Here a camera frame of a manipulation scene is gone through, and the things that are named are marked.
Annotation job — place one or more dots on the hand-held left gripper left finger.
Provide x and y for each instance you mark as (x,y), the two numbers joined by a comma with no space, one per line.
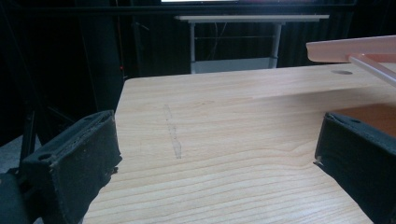
(73,165)

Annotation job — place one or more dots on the pink plastic rack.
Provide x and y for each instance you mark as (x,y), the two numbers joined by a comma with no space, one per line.
(358,49)

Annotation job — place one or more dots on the white metal-legged table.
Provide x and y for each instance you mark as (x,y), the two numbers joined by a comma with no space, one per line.
(236,40)

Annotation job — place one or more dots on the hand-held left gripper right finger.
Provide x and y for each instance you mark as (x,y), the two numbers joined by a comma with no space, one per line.
(358,158)

